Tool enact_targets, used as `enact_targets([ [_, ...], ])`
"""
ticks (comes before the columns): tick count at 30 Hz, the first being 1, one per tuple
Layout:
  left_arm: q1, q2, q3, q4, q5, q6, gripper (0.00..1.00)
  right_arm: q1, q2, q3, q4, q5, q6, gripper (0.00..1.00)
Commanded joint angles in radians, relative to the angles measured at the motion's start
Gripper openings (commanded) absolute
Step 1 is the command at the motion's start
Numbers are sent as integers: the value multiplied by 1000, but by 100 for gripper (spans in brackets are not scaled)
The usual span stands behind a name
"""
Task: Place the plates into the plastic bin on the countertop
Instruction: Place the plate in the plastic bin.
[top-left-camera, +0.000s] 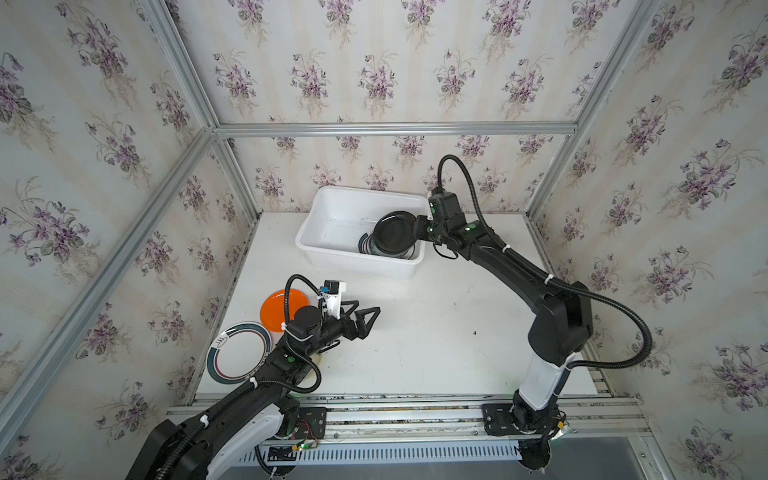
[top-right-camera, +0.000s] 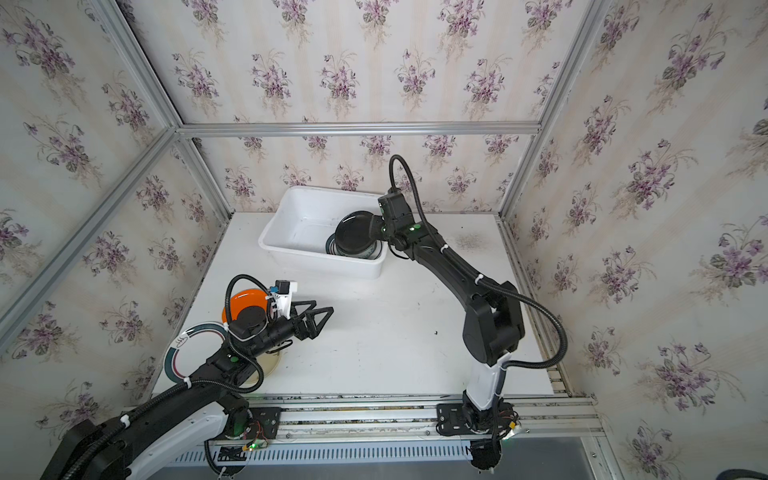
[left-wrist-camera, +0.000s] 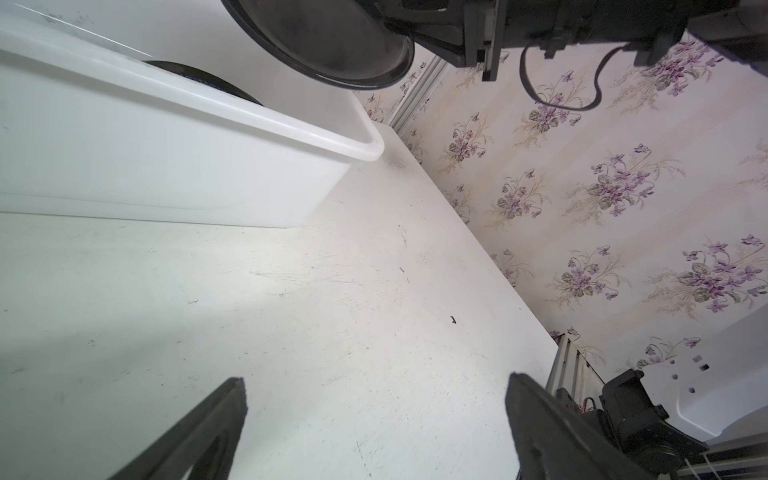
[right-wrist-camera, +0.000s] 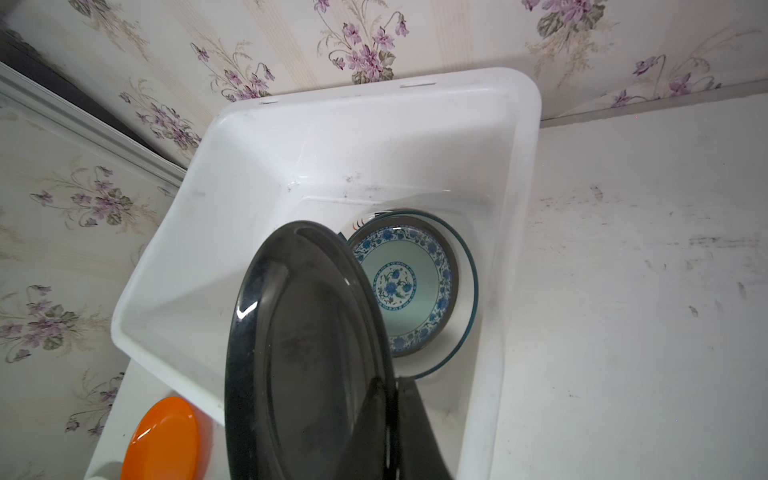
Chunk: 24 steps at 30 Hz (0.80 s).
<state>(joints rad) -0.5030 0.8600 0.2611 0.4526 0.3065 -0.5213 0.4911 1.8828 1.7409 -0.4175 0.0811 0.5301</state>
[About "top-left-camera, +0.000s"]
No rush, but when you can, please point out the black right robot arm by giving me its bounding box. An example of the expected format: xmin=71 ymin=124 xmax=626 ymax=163
xmin=414 ymin=188 xmax=592 ymax=440

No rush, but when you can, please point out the teal blue floral plate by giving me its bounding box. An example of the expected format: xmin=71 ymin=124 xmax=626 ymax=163
xmin=361 ymin=236 xmax=383 ymax=256

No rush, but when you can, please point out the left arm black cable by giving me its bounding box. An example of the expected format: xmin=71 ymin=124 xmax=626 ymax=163
xmin=152 ymin=273 xmax=328 ymax=480

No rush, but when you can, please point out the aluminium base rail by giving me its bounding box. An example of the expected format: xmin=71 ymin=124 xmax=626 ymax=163
xmin=203 ymin=396 xmax=672 ymax=479

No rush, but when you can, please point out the orange plate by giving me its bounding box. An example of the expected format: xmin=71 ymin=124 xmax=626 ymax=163
xmin=259 ymin=289 xmax=309 ymax=333

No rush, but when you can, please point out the white plastic bin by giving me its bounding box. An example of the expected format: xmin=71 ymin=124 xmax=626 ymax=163
xmin=295 ymin=186 xmax=429 ymax=280

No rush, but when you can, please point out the aluminium frame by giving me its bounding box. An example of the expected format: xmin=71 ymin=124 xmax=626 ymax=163
xmin=1 ymin=1 xmax=649 ymax=443

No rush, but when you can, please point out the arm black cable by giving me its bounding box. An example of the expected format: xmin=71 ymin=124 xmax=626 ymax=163
xmin=436 ymin=154 xmax=653 ymax=370
xmin=152 ymin=273 xmax=328 ymax=480

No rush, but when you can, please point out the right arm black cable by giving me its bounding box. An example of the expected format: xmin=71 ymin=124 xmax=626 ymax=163
xmin=436 ymin=154 xmax=653 ymax=370

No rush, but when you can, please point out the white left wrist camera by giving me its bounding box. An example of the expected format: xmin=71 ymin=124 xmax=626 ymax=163
xmin=320 ymin=280 xmax=347 ymax=319

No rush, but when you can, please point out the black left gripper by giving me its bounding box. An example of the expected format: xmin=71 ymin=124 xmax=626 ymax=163
xmin=303 ymin=299 xmax=379 ymax=363

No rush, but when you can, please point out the white green rim plate left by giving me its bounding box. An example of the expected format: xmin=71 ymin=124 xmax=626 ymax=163
xmin=206 ymin=322 xmax=273 ymax=385

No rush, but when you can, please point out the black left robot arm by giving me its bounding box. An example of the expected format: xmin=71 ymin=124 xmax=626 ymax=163
xmin=126 ymin=300 xmax=381 ymax=479

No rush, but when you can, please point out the white plate black rim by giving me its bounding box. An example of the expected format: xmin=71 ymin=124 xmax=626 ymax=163
xmin=357 ymin=233 xmax=417 ymax=260

